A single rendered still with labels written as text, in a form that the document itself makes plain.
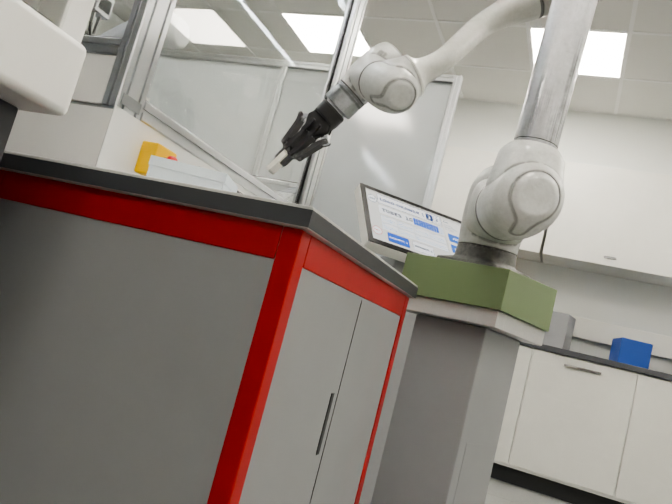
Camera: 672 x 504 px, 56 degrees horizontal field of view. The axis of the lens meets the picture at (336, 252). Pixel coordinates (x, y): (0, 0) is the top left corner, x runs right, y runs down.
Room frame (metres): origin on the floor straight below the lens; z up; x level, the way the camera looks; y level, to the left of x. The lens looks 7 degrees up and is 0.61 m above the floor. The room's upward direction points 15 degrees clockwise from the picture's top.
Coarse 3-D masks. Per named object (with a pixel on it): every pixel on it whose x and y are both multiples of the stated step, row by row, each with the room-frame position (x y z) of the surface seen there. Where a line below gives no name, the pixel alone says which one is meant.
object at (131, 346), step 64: (0, 192) 1.00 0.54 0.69; (64, 192) 0.95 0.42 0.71; (128, 192) 0.89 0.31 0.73; (192, 192) 0.85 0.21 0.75; (0, 256) 0.98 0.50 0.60; (64, 256) 0.94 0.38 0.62; (128, 256) 0.90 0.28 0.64; (192, 256) 0.86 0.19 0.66; (256, 256) 0.82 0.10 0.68; (320, 256) 0.87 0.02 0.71; (0, 320) 0.97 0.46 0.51; (64, 320) 0.92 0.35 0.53; (128, 320) 0.88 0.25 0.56; (192, 320) 0.85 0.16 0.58; (256, 320) 0.81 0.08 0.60; (320, 320) 0.93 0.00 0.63; (384, 320) 1.23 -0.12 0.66; (0, 384) 0.95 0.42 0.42; (64, 384) 0.91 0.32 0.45; (128, 384) 0.87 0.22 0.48; (192, 384) 0.84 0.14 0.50; (256, 384) 0.80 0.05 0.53; (320, 384) 0.99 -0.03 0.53; (384, 384) 1.33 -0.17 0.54; (0, 448) 0.94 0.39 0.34; (64, 448) 0.90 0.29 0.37; (128, 448) 0.86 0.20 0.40; (192, 448) 0.83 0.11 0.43; (256, 448) 0.84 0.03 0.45; (320, 448) 1.06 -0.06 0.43
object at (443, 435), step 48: (432, 336) 1.57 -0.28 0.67; (480, 336) 1.49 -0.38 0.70; (528, 336) 1.56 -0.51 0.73; (432, 384) 1.55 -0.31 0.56; (480, 384) 1.51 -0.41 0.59; (432, 432) 1.53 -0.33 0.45; (480, 432) 1.55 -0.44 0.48; (384, 480) 1.60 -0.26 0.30; (432, 480) 1.51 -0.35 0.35; (480, 480) 1.59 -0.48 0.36
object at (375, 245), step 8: (360, 184) 2.36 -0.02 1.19; (360, 192) 2.34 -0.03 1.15; (384, 192) 2.40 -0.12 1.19; (360, 200) 2.32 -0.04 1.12; (400, 200) 2.43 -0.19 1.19; (360, 208) 2.30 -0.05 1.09; (368, 208) 2.29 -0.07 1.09; (424, 208) 2.48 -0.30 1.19; (360, 216) 2.29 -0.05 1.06; (368, 216) 2.26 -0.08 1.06; (448, 216) 2.53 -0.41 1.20; (360, 224) 2.27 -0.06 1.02; (368, 224) 2.23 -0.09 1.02; (360, 232) 2.25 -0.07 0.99; (368, 232) 2.21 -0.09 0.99; (368, 240) 2.18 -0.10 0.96; (376, 240) 2.20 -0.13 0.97; (368, 248) 2.21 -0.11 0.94; (376, 248) 2.22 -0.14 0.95; (384, 248) 2.22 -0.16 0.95; (392, 248) 2.22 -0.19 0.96; (400, 248) 2.24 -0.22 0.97; (392, 256) 2.25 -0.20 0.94; (400, 256) 2.26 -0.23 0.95
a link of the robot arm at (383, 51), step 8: (376, 48) 1.51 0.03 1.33; (384, 48) 1.50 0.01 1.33; (392, 48) 1.50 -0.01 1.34; (360, 56) 1.54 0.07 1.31; (368, 56) 1.50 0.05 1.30; (376, 56) 1.49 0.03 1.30; (384, 56) 1.50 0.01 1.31; (392, 56) 1.50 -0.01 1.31; (400, 56) 1.51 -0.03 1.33; (352, 64) 1.54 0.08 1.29; (360, 64) 1.50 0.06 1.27; (368, 64) 1.47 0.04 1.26; (352, 72) 1.52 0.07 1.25; (360, 72) 1.48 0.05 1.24; (344, 80) 1.54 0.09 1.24; (352, 80) 1.51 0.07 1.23; (352, 88) 1.53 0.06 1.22; (360, 96) 1.54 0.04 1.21
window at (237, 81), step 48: (192, 0) 1.38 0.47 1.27; (240, 0) 1.54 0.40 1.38; (288, 0) 1.74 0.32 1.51; (336, 0) 2.01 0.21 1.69; (192, 48) 1.43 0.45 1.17; (240, 48) 1.60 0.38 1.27; (288, 48) 1.81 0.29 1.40; (336, 48) 2.09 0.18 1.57; (192, 96) 1.48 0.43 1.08; (240, 96) 1.65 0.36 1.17; (288, 96) 1.88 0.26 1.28; (240, 144) 1.71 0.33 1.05; (288, 192) 2.04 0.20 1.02
